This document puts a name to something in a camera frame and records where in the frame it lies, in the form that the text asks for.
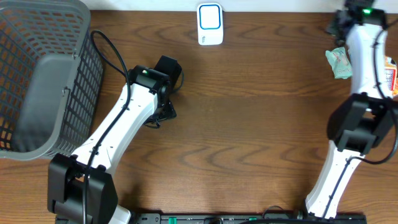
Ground white barcode scanner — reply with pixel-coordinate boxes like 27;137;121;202
197;2;224;45

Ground teal snack wrapper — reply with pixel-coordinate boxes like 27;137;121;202
325;47;353;79

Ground black left camera cable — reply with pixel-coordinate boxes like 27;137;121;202
81;29;132;224

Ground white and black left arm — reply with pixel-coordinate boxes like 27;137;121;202
47;62;183;223

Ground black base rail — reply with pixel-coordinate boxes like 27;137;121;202
130;212;368;224

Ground dark grey plastic basket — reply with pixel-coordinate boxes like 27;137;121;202
1;0;104;161

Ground yellow wet wipes pack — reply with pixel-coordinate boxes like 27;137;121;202
384;56;397;98

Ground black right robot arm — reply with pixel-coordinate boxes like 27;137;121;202
304;1;397;222

